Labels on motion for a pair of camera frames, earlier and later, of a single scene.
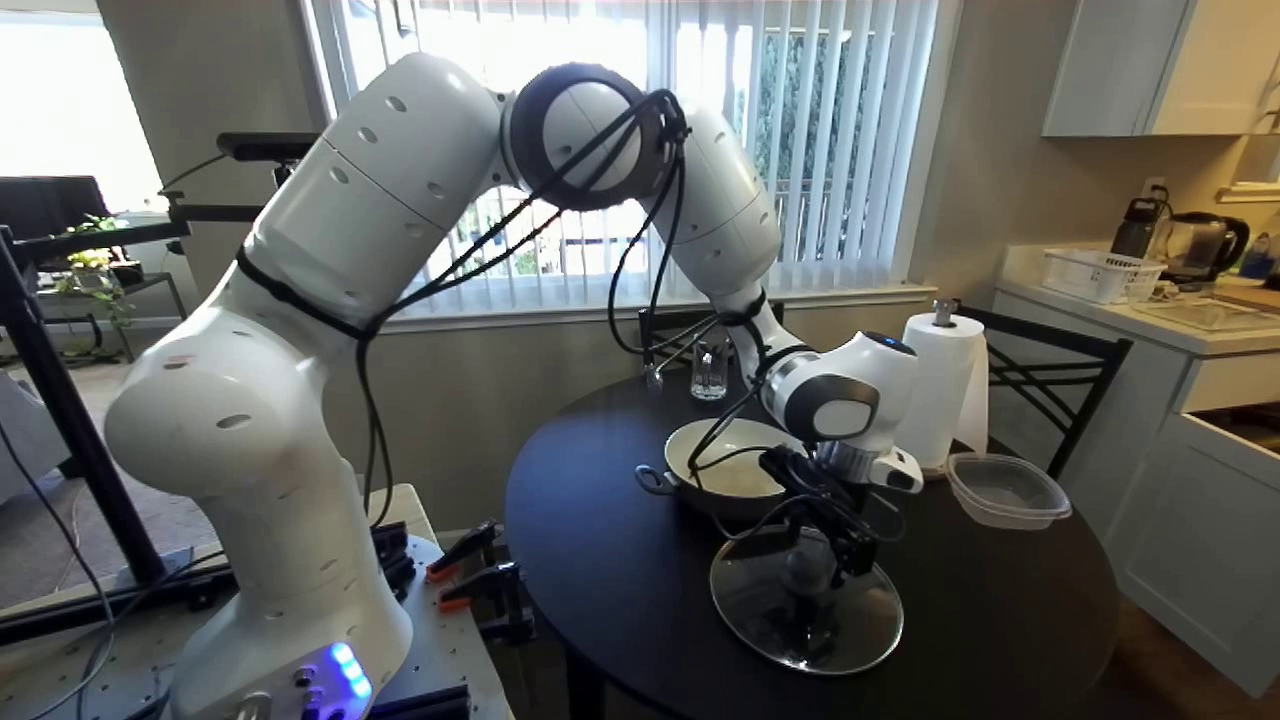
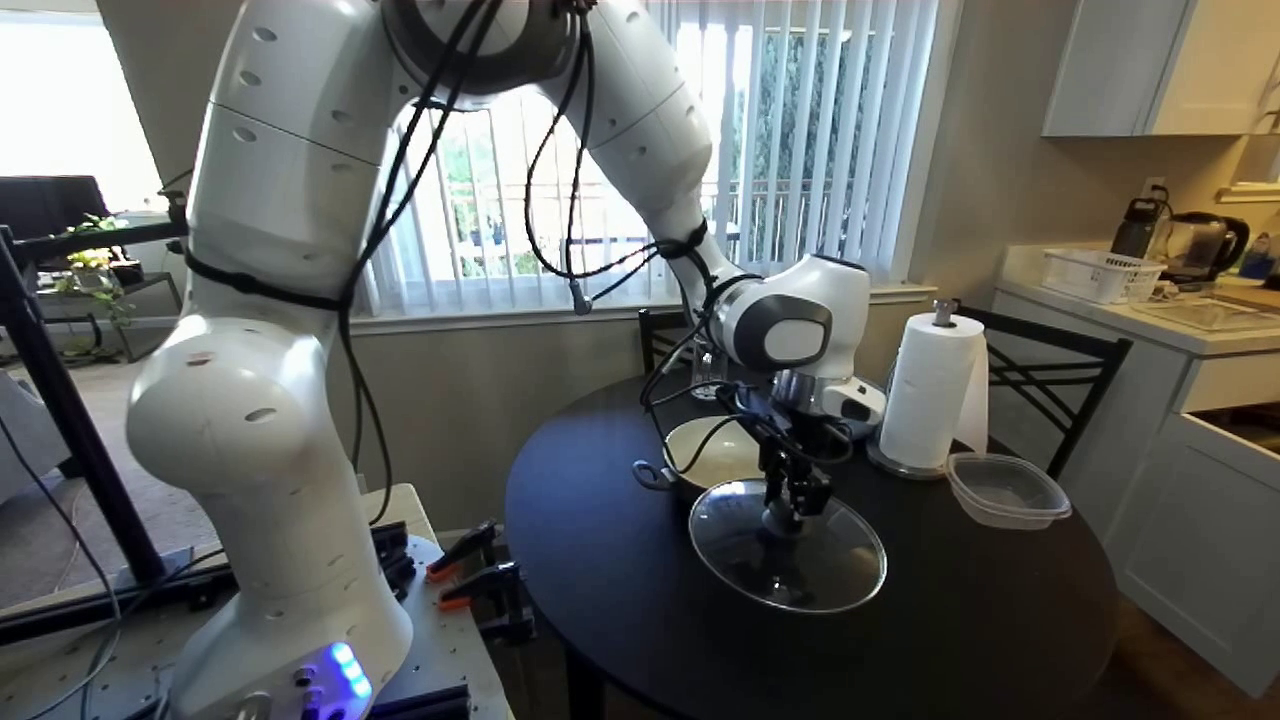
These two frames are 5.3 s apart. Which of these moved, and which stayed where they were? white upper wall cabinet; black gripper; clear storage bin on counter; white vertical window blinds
Moved: black gripper
Stayed: white vertical window blinds; clear storage bin on counter; white upper wall cabinet
